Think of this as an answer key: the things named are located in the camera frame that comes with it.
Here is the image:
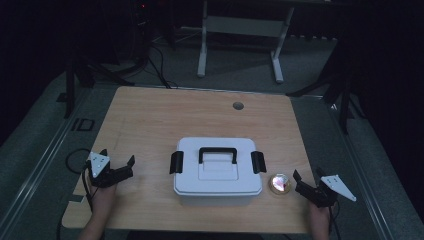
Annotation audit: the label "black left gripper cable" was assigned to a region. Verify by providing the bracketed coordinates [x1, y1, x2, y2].
[65, 147, 96, 213]

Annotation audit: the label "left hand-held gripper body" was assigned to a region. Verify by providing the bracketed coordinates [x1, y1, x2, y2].
[85, 151, 135, 189]

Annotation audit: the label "person's right hand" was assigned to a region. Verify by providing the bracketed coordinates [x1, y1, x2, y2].
[307, 200, 332, 232]

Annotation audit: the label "white storage box black handle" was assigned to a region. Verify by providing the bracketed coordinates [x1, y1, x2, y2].
[169, 136, 268, 206]

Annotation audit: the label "dark equipment rack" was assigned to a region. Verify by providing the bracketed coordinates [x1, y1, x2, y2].
[129, 0, 153, 69]

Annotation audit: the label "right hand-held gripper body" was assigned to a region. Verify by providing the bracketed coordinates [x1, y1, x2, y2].
[294, 174, 357, 209]

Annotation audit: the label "round gold shiny tin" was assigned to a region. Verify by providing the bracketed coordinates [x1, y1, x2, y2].
[268, 172, 292, 196]

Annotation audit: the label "black tripod stand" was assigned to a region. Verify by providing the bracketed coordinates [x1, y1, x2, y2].
[55, 54, 136, 120]
[285, 43, 366, 135]

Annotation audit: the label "black floor cables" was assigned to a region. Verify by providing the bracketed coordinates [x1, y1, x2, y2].
[146, 43, 179, 90]

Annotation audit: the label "white metal stand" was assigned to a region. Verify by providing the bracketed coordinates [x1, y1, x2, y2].
[196, 0, 296, 85]

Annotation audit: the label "person's left hand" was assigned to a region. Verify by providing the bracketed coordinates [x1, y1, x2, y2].
[89, 184, 118, 214]

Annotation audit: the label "black rectangular floor bracket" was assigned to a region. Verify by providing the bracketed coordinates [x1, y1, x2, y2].
[70, 117, 96, 132]

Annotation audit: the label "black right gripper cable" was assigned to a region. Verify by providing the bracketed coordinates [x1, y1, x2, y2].
[327, 199, 342, 240]

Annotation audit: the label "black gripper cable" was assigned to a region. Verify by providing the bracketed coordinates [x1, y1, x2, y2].
[65, 147, 96, 213]
[327, 199, 342, 240]

